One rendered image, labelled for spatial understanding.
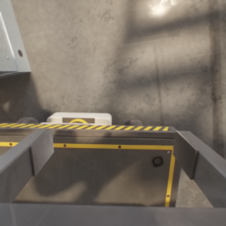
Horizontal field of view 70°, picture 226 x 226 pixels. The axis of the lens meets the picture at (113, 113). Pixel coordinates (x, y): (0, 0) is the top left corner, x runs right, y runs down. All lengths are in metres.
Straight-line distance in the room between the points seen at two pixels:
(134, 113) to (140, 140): 0.32
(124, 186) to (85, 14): 0.68
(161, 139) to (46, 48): 0.61
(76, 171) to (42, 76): 0.47
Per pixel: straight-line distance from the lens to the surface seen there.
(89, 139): 0.48
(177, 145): 0.17
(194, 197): 1.11
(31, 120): 0.78
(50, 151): 0.17
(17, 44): 0.81
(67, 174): 0.55
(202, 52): 0.85
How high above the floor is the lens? 0.75
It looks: 76 degrees down
